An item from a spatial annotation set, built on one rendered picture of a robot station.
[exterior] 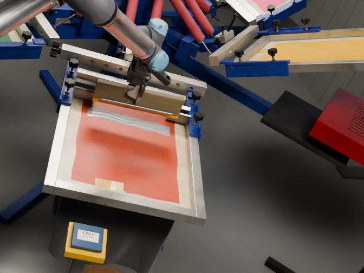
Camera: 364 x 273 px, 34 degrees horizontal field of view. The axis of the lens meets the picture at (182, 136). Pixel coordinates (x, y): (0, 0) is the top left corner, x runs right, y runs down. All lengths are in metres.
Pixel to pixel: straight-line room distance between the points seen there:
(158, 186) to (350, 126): 1.07
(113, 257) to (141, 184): 0.37
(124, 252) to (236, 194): 1.66
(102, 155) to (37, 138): 1.56
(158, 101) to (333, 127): 0.87
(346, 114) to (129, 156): 1.17
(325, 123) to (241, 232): 1.16
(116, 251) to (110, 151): 0.40
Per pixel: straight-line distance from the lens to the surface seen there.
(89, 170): 2.19
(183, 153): 2.44
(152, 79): 2.72
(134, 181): 2.21
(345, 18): 5.38
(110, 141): 2.35
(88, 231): 1.95
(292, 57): 2.91
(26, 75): 4.34
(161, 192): 2.21
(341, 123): 2.88
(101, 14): 1.81
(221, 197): 3.87
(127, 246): 2.38
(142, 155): 2.34
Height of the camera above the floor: 2.37
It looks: 34 degrees down
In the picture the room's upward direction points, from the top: 23 degrees clockwise
